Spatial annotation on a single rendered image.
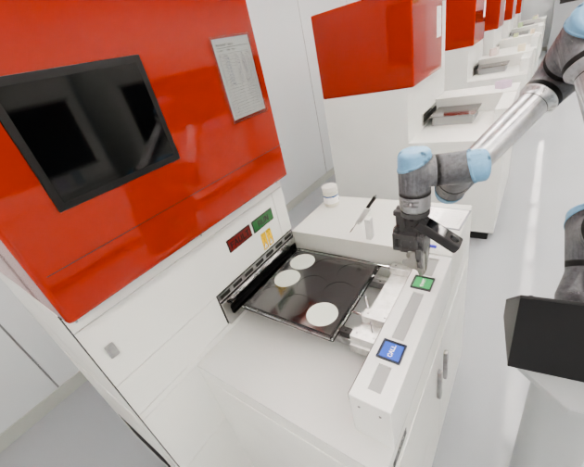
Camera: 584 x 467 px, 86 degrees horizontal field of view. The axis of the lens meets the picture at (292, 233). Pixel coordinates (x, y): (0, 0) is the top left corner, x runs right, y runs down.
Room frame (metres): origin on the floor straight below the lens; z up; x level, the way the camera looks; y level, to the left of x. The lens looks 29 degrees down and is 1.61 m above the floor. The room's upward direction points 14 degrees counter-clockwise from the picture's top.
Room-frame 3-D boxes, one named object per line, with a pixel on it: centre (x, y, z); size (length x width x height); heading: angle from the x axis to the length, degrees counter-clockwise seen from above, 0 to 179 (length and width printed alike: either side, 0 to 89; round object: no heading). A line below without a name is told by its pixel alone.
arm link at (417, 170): (0.69, -0.32, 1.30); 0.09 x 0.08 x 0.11; 70
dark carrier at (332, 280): (0.88, -0.02, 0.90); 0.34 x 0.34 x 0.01; 48
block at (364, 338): (0.59, -0.13, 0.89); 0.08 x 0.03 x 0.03; 48
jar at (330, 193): (1.33, -0.22, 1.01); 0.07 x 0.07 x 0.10
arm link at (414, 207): (0.69, -0.32, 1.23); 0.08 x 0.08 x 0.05
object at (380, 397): (0.58, -0.25, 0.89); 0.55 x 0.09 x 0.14; 138
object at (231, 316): (1.00, 0.15, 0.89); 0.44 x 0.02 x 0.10; 138
